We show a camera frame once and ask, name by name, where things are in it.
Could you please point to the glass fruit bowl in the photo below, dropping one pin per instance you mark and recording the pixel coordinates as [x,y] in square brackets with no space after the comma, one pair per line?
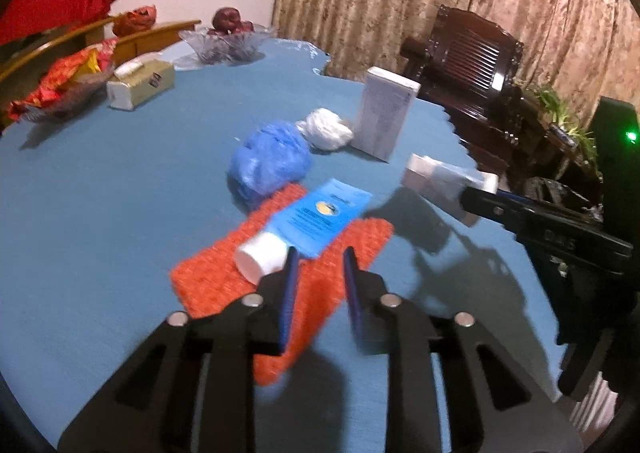
[225,49]

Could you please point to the dark wooden side table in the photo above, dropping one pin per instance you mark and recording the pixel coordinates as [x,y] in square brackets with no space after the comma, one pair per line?
[540,155]

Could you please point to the red foam net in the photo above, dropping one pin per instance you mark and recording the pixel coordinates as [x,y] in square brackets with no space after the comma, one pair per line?
[215,278]

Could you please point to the potted green plant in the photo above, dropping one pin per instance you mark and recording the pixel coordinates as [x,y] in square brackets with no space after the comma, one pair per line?
[555,103]

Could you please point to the glass candy dish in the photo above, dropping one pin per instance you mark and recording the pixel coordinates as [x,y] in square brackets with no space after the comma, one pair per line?
[75,100]

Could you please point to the white light-blue carton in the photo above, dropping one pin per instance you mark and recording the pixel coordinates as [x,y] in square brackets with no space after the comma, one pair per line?
[435,178]

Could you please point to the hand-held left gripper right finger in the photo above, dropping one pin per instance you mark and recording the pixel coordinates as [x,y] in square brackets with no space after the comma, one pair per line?
[352,298]

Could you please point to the wooden chair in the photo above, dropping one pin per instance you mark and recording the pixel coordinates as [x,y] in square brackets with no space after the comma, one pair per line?
[150,35]

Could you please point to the red ornament basket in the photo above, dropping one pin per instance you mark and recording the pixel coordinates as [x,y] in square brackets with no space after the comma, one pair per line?
[132,22]

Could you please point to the white blue medicine box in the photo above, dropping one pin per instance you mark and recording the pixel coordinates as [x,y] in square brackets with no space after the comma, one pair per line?
[382,113]

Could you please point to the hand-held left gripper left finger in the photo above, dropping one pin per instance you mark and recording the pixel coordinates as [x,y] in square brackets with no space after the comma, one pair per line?
[289,293]

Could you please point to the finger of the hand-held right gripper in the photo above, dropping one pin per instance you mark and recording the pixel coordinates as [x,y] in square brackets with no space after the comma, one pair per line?
[492,209]
[510,196]

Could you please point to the white bag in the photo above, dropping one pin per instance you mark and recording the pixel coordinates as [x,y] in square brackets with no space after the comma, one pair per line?
[325,130]

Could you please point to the dark wooden armchair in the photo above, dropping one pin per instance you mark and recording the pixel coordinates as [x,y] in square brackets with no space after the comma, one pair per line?
[470,63]

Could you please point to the person's white striped clothing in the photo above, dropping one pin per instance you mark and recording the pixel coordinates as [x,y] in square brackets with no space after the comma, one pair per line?
[597,408]

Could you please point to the blue plastic bag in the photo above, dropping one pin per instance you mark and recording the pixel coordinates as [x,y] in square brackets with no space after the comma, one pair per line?
[270,163]

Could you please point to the white gold tissue box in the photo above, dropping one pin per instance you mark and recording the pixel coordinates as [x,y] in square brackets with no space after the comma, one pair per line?
[145,85]

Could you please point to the blue tube with white cap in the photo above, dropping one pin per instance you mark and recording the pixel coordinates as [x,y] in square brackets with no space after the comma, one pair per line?
[320,215]

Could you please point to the bowl of red snacks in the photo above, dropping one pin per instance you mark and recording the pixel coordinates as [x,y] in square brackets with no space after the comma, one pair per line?
[60,78]

